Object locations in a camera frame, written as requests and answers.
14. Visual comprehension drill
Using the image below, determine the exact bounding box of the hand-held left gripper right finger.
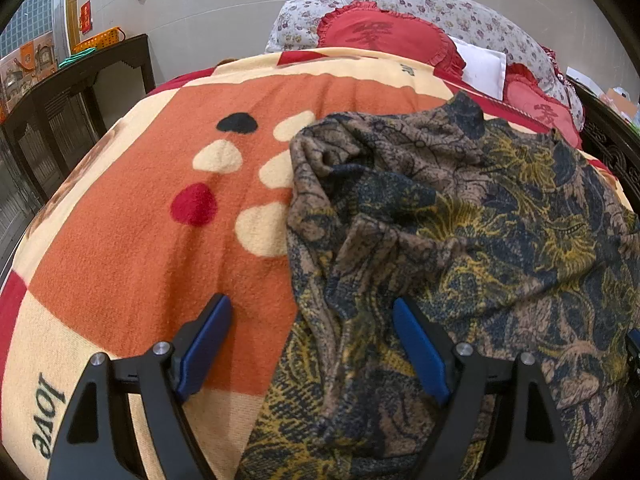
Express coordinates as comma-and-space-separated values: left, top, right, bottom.
392, 296, 576, 480

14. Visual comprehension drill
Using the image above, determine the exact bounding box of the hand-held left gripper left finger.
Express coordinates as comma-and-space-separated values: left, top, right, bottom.
46, 293, 233, 480

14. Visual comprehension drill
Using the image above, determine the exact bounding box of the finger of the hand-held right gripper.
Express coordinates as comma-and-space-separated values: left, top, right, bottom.
624, 329, 640, 378

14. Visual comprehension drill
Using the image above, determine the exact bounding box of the brown navy floral garment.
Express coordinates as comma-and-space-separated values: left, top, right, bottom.
235, 91, 640, 480

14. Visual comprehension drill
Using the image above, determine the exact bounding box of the orange cream printed blanket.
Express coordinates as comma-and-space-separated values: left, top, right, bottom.
0, 47, 626, 480

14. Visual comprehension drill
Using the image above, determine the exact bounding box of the dark wooden headboard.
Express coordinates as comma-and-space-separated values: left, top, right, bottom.
570, 80, 640, 198

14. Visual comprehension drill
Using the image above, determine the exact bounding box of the red heart pillow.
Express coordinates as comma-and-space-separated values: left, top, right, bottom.
319, 2, 467, 80
504, 64, 584, 149

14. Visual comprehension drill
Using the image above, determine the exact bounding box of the dark wooden side table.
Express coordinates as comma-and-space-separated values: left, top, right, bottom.
0, 34, 156, 261

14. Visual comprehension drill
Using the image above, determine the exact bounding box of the red bedsheet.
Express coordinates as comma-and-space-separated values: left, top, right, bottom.
146, 66, 217, 97

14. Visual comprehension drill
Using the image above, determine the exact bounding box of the white pillow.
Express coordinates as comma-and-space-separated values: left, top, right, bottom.
451, 36, 507, 102

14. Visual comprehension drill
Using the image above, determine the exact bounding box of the green plastic item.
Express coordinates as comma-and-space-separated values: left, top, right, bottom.
57, 48, 99, 69

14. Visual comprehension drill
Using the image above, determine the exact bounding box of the printed cardboard box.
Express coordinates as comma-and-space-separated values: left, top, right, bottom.
0, 66, 25, 122
19, 40, 57, 83

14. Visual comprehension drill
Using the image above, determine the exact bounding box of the orange plastic basket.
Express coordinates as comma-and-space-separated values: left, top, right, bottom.
72, 26, 127, 54

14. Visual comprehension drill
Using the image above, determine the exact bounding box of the floral pillow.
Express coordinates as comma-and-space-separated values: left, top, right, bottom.
265, 0, 347, 54

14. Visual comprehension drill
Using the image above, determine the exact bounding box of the lattice window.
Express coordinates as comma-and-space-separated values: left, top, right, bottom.
0, 0, 64, 63

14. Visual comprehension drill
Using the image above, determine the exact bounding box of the wooden door frame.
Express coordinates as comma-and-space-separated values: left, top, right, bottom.
65, 0, 82, 50

